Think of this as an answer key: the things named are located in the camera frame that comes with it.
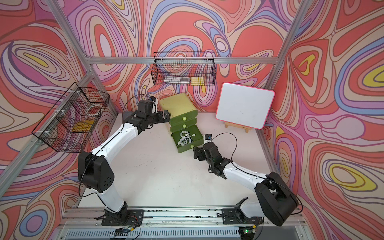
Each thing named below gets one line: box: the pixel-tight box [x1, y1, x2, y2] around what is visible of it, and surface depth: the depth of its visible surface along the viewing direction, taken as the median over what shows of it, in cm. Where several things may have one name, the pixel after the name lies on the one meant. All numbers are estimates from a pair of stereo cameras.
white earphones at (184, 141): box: [177, 137, 191, 147], surface depth 103 cm
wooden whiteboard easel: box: [224, 121, 252, 133], surface depth 109 cm
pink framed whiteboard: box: [215, 82, 276, 130], surface depth 104 cm
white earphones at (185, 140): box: [179, 136, 193, 146], surface depth 103 cm
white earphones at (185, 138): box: [177, 131, 196, 147], surface depth 103 cm
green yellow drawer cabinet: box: [159, 92, 204, 153], surface depth 100 cm
